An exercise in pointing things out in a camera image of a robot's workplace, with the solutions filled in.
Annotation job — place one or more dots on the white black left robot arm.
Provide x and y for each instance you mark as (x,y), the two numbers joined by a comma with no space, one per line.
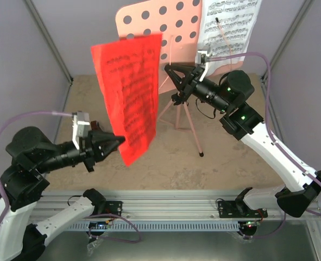
(33,155)

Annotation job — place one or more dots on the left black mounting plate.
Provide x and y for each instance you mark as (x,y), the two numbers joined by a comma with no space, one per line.
(109,207)

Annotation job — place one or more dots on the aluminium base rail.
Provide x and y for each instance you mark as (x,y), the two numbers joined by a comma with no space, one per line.
(145,205)

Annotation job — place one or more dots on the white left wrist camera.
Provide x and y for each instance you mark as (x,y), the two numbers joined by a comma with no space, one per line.
(80,127)

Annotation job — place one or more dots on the brown wooden metronome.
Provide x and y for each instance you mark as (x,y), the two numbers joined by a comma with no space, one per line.
(95,126)

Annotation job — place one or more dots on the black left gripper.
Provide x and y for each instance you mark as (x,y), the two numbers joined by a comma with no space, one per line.
(96,148)

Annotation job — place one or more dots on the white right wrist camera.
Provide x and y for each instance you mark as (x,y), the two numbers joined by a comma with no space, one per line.
(202,61)

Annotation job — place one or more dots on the grey slotted cable duct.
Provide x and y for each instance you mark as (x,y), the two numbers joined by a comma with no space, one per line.
(156,226)

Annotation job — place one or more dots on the aluminium left corner frame post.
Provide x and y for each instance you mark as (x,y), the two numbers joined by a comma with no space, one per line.
(47,38)

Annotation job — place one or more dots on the pink music stand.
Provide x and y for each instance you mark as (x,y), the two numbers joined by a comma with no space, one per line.
(177,21)

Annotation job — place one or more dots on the red paper sheet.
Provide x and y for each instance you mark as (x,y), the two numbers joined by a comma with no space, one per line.
(128,75)

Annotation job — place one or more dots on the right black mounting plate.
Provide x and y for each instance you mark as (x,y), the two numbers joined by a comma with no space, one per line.
(233,209)

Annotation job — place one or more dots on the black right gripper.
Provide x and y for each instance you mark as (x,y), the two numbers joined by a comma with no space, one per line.
(196,73)

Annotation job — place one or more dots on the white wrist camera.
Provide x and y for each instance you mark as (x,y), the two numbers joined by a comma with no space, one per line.
(202,61)
(80,127)

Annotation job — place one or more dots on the white sheet music page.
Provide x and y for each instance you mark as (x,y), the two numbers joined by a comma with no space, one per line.
(226,26)

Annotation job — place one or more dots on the clear plastic bag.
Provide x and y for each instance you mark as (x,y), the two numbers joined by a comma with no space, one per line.
(93,245)

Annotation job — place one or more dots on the aluminium right corner frame post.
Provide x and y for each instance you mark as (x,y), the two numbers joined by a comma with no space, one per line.
(304,8)

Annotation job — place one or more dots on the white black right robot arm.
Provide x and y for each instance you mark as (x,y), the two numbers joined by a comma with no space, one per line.
(301,183)

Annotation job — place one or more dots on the black mounting plate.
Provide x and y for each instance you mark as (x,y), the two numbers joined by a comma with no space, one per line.
(233,209)
(109,207)

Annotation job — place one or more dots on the aluminium corner frame post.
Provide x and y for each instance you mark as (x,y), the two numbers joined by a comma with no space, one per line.
(47,38)
(304,8)

